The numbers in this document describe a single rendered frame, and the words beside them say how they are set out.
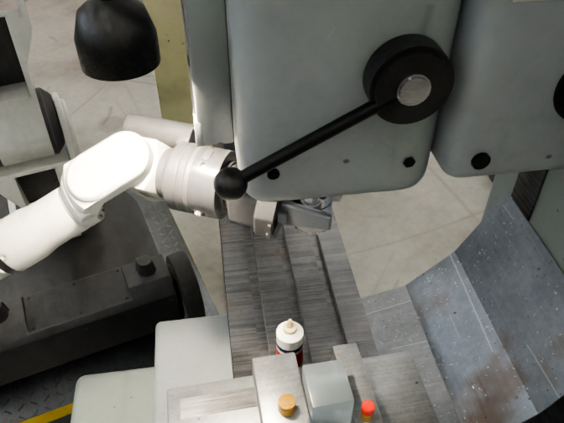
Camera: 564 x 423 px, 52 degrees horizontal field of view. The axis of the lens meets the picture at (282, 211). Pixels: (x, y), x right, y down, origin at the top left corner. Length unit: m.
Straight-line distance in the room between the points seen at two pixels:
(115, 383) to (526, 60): 0.93
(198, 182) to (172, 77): 1.86
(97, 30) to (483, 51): 0.32
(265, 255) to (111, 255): 0.64
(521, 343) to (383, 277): 1.40
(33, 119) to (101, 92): 2.29
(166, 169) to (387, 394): 0.42
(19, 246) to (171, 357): 0.37
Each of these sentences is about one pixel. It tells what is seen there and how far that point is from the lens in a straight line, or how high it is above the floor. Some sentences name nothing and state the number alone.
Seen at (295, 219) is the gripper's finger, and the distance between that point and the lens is 0.68.
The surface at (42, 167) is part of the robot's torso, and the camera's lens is 1.35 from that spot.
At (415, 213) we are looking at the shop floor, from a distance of 2.60.
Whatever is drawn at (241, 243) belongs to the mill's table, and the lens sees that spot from 1.10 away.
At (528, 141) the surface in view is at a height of 1.39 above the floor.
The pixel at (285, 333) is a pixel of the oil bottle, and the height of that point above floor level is 1.00.
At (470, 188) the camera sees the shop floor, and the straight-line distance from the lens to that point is 2.81.
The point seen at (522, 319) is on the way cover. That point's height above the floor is 0.99.
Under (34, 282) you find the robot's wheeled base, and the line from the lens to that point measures 1.62.
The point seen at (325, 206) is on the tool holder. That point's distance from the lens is 0.68.
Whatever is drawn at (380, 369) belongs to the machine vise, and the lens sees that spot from 0.85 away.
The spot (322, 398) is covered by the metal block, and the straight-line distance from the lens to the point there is 0.73.
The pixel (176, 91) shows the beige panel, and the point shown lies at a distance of 2.57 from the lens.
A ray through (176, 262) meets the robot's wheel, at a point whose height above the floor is 0.60.
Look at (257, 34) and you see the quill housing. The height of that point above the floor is 1.49.
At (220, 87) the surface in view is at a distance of 0.57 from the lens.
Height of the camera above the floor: 1.69
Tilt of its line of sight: 42 degrees down
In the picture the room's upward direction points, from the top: straight up
